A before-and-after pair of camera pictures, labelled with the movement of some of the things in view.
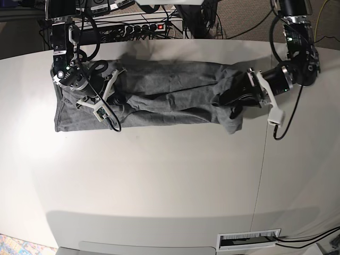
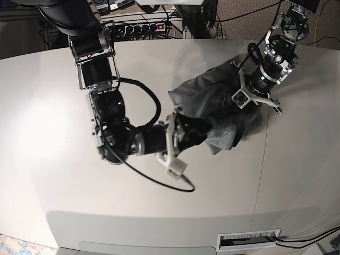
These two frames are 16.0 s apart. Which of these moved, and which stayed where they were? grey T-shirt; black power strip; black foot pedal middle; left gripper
Moved: left gripper; grey T-shirt
Stayed: black foot pedal middle; black power strip
